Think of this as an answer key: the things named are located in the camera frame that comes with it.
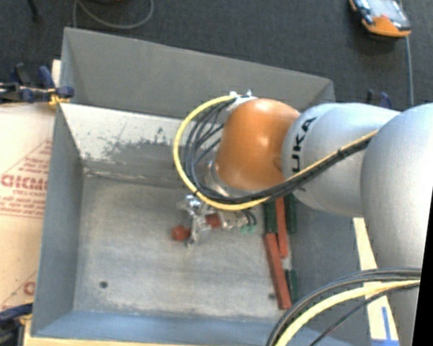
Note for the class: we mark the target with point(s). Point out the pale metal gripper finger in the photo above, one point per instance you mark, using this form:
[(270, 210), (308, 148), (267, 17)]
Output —
[(197, 232), (192, 204)]

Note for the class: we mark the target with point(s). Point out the dark green flat block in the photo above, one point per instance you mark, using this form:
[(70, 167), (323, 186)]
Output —
[(270, 220), (291, 216), (292, 285)]

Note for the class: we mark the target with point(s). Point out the grey metal bin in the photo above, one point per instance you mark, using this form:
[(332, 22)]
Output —
[(171, 266)]

